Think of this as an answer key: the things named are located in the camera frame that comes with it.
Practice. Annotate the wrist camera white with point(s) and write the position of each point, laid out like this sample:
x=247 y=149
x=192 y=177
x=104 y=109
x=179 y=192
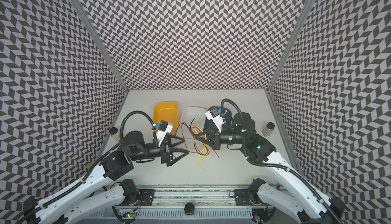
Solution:
x=163 y=128
x=215 y=119

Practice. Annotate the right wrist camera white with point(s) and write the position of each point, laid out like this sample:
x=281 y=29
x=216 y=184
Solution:
x=215 y=119

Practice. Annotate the aluminium front rail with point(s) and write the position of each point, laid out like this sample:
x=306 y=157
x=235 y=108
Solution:
x=165 y=198

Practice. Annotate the white plastic bin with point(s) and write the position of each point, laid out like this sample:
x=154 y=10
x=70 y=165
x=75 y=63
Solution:
x=194 y=116

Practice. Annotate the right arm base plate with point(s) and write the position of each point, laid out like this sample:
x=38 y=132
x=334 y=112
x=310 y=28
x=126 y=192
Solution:
x=245 y=197

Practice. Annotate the black round knob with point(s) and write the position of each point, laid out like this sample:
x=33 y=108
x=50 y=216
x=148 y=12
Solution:
x=189 y=208

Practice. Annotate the yellow plastic bin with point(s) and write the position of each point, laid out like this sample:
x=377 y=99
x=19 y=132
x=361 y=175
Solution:
x=167 y=111

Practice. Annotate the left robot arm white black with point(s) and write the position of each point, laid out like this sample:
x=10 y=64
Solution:
x=78 y=200

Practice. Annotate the left small jar black lid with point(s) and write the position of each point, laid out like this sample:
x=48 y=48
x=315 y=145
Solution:
x=115 y=134

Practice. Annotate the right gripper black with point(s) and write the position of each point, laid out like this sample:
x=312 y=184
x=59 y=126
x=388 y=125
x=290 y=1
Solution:
x=215 y=138

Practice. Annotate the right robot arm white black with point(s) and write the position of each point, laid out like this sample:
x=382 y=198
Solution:
x=304 y=202

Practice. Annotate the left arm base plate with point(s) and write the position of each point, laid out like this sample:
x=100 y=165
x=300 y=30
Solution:
x=143 y=197

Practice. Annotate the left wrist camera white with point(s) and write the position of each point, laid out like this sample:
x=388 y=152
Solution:
x=163 y=128

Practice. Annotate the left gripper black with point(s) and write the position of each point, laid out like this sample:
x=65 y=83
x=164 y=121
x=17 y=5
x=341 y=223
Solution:
x=165 y=156

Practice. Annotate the small jar black lid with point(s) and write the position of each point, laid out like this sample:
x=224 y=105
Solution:
x=115 y=134
x=268 y=129

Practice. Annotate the right small jar black lid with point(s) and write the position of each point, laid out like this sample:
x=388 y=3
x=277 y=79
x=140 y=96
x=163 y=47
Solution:
x=268 y=129

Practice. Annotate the teal plastic bin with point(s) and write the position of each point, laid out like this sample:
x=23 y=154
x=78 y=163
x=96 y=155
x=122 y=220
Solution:
x=228 y=116

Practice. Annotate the small green circuit board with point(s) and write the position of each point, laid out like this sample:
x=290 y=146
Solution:
x=129 y=215

